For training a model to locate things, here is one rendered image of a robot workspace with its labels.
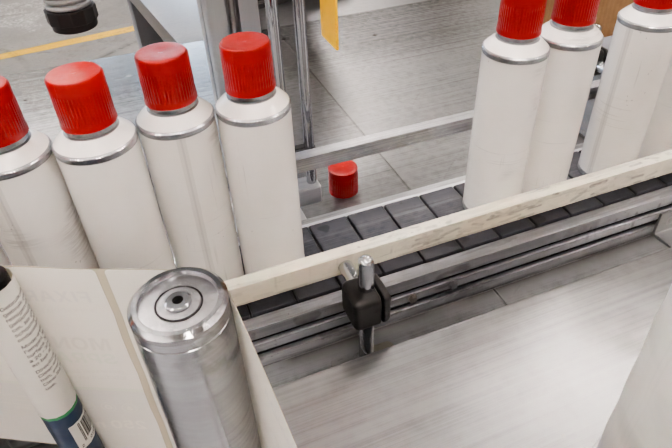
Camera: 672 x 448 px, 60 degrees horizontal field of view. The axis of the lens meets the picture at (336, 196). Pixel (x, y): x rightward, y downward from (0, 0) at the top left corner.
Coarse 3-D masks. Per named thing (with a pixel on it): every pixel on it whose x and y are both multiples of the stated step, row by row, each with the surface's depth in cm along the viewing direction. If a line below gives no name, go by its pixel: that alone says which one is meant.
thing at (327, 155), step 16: (592, 96) 57; (464, 112) 53; (400, 128) 51; (416, 128) 51; (432, 128) 51; (448, 128) 52; (464, 128) 53; (336, 144) 49; (352, 144) 49; (368, 144) 50; (384, 144) 50; (400, 144) 51; (304, 160) 48; (320, 160) 49; (336, 160) 49
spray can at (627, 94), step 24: (648, 0) 47; (624, 24) 49; (648, 24) 48; (624, 48) 50; (648, 48) 48; (624, 72) 50; (648, 72) 50; (600, 96) 54; (624, 96) 52; (648, 96) 51; (600, 120) 54; (624, 120) 53; (648, 120) 53; (600, 144) 55; (624, 144) 54; (600, 168) 56
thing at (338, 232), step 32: (576, 160) 61; (448, 192) 57; (608, 192) 56; (640, 192) 56; (320, 224) 54; (352, 224) 54; (384, 224) 54; (512, 224) 53; (544, 224) 53; (416, 256) 50; (320, 288) 47
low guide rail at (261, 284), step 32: (640, 160) 54; (544, 192) 51; (576, 192) 52; (416, 224) 48; (448, 224) 48; (480, 224) 49; (320, 256) 45; (352, 256) 46; (384, 256) 47; (256, 288) 44; (288, 288) 45
